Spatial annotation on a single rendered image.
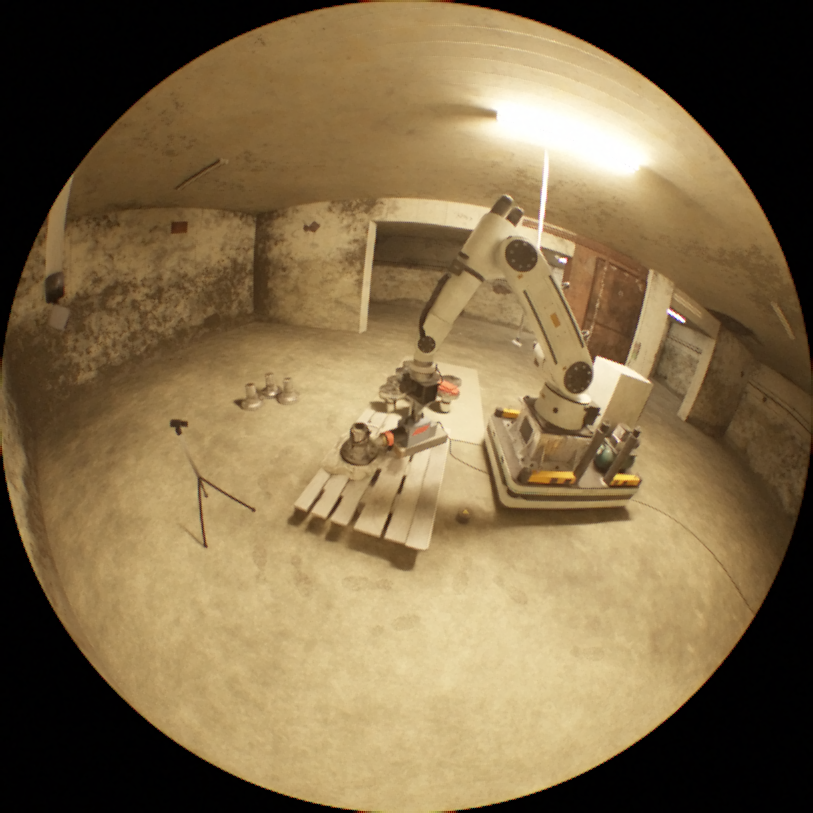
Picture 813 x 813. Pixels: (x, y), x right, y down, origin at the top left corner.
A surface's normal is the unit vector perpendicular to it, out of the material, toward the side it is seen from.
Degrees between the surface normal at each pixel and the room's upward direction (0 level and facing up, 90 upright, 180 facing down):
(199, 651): 0
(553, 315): 90
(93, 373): 90
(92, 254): 90
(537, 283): 90
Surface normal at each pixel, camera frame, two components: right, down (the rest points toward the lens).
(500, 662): 0.12, -0.86
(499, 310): -0.24, 0.46
